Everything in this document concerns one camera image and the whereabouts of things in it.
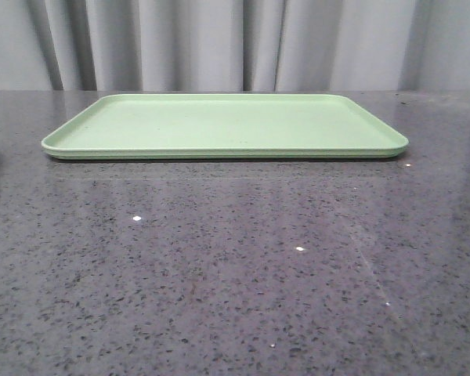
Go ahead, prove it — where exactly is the light green plastic tray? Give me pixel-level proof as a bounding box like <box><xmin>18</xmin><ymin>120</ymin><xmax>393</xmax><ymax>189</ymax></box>
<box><xmin>42</xmin><ymin>93</ymin><xmax>409</xmax><ymax>160</ymax></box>

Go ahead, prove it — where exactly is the grey pleated curtain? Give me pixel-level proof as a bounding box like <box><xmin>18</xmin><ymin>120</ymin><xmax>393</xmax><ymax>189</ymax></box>
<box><xmin>0</xmin><ymin>1</ymin><xmax>470</xmax><ymax>92</ymax></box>

